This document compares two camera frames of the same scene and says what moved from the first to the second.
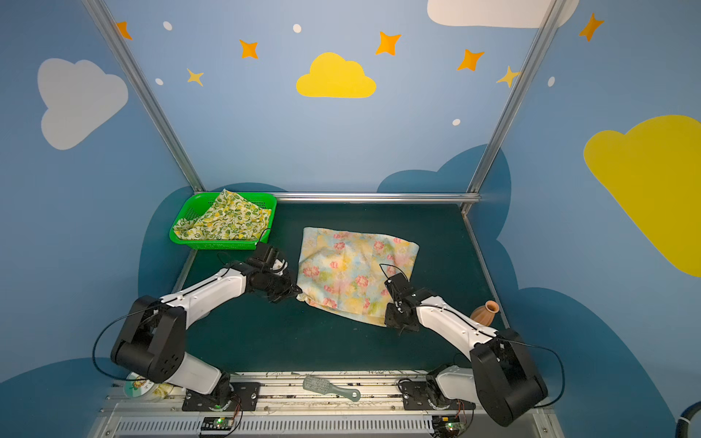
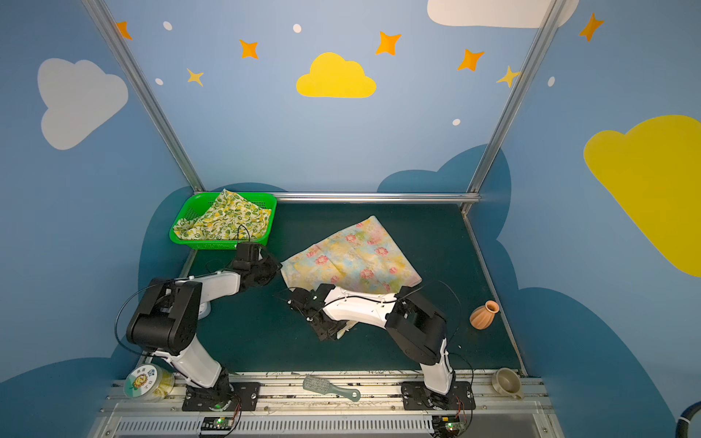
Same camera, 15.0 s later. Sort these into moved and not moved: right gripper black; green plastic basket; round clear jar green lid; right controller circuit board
Moved: right gripper black
Not moved: right controller circuit board; green plastic basket; round clear jar green lid
